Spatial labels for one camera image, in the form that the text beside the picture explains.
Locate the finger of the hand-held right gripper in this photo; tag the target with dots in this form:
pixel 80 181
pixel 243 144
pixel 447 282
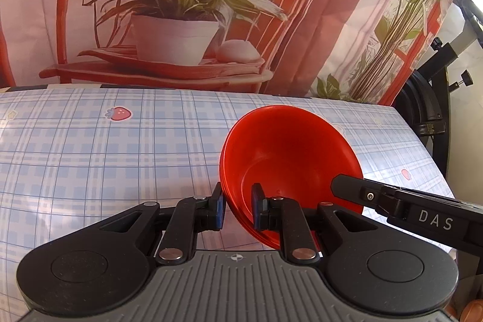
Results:
pixel 354 190

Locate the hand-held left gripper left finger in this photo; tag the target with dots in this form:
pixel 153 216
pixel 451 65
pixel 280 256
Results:
pixel 218 210

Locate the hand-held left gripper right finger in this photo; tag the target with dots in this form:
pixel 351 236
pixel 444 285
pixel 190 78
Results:
pixel 257 210

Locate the large red bowl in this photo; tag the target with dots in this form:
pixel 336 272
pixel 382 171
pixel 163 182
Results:
pixel 290 152

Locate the black exercise bike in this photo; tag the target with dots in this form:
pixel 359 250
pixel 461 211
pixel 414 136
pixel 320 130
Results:
pixel 434 110

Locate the blue checked tablecloth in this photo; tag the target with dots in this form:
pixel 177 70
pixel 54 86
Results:
pixel 94 156

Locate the printed backdrop cloth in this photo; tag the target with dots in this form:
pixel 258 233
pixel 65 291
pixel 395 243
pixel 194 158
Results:
pixel 264 5

